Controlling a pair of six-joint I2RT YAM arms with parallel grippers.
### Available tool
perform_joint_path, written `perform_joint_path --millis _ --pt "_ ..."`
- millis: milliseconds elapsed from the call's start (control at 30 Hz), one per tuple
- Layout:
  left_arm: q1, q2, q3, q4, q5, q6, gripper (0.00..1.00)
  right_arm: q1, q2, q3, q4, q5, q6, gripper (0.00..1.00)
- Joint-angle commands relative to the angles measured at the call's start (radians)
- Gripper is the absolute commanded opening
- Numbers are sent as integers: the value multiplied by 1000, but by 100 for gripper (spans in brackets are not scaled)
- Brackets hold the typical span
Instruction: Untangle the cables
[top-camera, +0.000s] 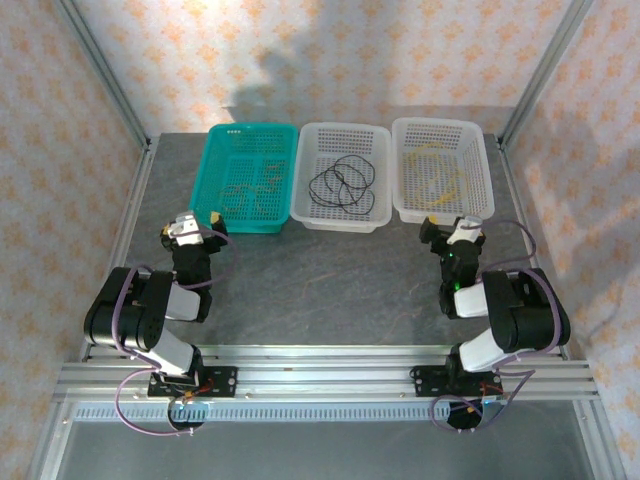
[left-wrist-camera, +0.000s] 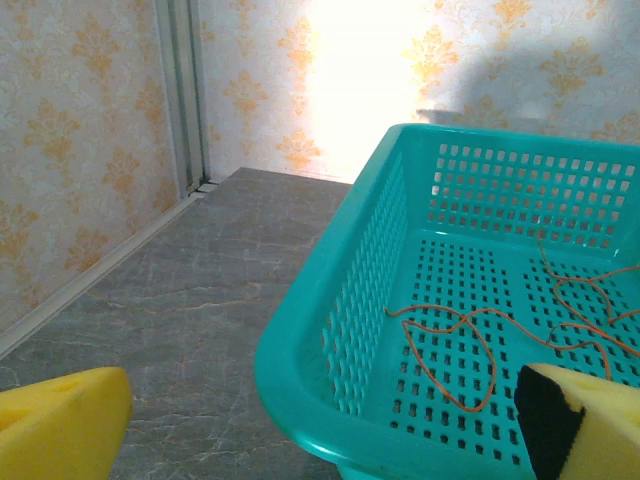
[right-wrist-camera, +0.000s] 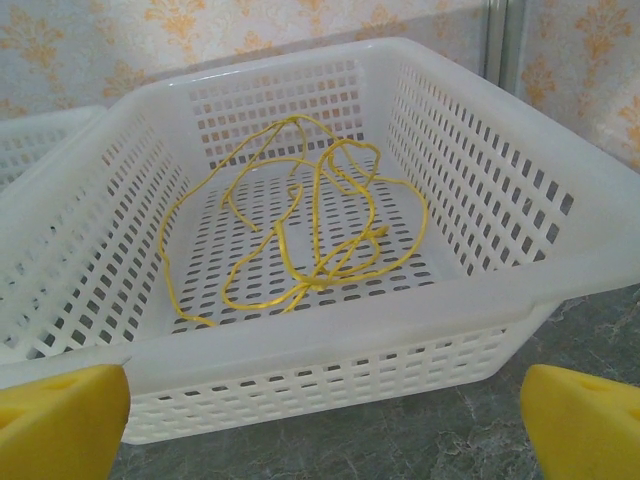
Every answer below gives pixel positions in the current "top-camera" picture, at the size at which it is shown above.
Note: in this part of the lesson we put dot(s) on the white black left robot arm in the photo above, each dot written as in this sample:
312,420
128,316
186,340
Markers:
170,350

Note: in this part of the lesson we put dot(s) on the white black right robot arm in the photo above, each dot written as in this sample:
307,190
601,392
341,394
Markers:
480,350

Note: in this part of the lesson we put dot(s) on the teal perforated plastic basket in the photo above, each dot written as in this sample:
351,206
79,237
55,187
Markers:
215,150

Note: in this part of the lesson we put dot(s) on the white perforated plastic basket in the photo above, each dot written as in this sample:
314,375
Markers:
440,132
340,142

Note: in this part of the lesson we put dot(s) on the aluminium table side rail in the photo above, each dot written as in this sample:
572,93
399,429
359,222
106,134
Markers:
122,240
515,200

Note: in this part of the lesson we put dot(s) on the aluminium cross rail frame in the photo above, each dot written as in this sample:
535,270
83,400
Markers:
325,375

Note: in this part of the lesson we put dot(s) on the aluminium frame post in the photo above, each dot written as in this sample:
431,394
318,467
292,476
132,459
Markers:
545,70
100,70

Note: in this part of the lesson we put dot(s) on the aluminium frame leg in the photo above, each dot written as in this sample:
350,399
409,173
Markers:
600,440
45,445

